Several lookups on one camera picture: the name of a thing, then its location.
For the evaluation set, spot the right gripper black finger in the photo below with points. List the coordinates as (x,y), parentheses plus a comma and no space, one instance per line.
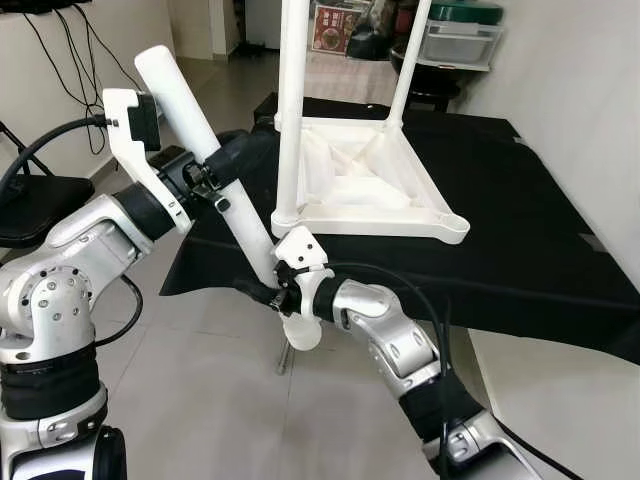
(260,292)

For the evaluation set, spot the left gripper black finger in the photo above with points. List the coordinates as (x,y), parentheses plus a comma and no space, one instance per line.
(245,155)

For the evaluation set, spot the white plastic children table top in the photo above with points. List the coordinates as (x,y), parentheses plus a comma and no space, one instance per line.
(400,200)

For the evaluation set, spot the grey metal table foot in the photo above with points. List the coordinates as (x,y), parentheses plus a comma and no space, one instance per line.
(283,356)

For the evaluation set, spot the pale patterned cloth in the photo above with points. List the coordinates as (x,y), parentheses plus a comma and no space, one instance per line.
(345,78)

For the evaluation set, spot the black folding chair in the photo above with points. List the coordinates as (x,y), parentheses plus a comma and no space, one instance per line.
(40,200)

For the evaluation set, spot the red printed cardboard box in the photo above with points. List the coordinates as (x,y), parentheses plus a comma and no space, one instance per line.
(335,28)

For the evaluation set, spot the black plastic bag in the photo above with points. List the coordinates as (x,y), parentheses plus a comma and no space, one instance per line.
(372,35)

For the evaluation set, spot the black round stool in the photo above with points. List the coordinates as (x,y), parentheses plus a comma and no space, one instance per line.
(430,98)

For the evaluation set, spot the clear plastic storage box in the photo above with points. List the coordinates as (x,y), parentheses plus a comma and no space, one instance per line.
(460,45)

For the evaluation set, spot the green pot lid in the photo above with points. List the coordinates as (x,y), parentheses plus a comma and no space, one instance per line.
(468,12)

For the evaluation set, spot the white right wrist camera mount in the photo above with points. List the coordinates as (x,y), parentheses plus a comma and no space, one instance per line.
(300,245)

